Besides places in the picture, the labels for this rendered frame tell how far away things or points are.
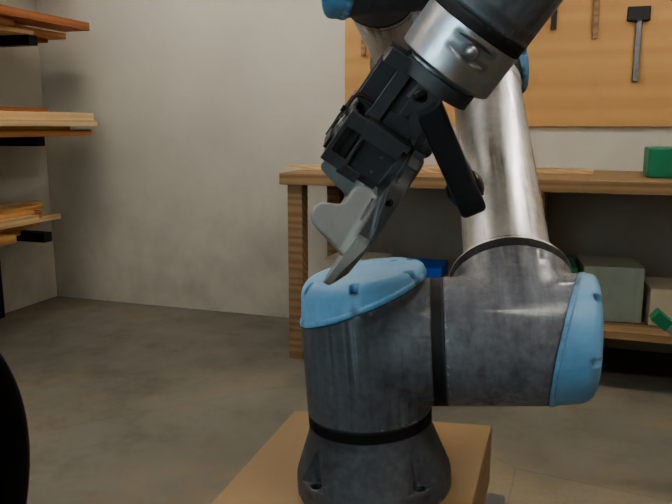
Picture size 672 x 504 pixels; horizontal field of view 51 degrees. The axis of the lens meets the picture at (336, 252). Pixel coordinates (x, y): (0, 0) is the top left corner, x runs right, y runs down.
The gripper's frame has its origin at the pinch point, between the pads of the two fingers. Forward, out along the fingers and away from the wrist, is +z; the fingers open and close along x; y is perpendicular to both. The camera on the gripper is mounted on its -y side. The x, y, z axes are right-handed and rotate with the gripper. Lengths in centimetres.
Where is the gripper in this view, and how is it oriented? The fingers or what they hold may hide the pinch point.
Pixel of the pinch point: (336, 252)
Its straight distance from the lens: 69.7
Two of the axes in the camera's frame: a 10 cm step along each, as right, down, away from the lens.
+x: -0.5, 4.6, -8.9
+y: -8.3, -5.1, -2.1
